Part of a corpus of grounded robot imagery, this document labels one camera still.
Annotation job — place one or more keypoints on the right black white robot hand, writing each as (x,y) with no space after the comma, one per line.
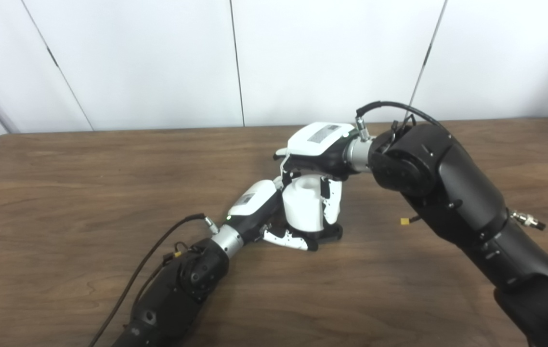
(319,142)

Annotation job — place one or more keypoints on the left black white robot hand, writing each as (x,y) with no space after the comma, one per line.
(254,202)

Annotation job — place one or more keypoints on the round white plastic piece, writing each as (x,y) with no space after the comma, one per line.
(303,205)

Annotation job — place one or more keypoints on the black plastic holder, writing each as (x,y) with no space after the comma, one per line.
(332,233)

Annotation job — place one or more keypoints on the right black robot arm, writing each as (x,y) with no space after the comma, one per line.
(462,193)

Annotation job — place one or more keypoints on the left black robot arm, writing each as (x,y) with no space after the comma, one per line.
(177,294)

